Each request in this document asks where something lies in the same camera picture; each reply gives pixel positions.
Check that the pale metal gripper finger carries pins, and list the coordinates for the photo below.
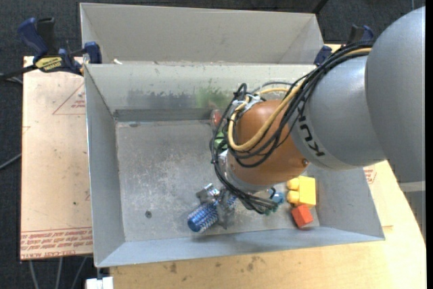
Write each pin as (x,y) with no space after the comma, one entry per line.
(207,193)
(224,218)

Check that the blue spiked hair roller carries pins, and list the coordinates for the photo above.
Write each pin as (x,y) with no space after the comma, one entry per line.
(203,217)

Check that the green toy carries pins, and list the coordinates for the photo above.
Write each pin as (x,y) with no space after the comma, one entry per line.
(219,142)

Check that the grey metal bin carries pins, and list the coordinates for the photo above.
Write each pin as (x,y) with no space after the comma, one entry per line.
(159,162)

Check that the red ball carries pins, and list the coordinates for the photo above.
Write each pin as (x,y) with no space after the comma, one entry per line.
(215,118)

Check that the orange-red cube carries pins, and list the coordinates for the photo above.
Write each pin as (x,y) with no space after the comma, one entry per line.
(302,216)

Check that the yellow toy building block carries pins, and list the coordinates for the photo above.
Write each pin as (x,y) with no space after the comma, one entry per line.
(306,191)

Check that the brown cardboard board red print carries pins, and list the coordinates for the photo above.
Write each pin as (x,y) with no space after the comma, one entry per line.
(54,159)

